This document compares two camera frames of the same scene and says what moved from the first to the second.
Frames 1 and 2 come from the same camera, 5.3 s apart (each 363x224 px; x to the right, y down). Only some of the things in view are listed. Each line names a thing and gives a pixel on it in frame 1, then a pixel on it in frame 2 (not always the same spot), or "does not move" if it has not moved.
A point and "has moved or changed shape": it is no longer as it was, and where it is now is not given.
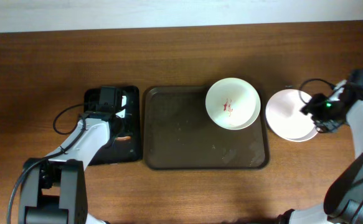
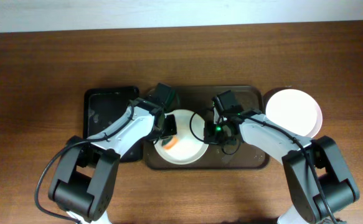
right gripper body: [311, 106] → [210, 135]
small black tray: [124, 143] does not move
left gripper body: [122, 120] → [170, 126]
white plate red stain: [284, 118] does not move
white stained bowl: [233, 103] → [190, 130]
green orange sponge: [124, 138] has moved or changed shape
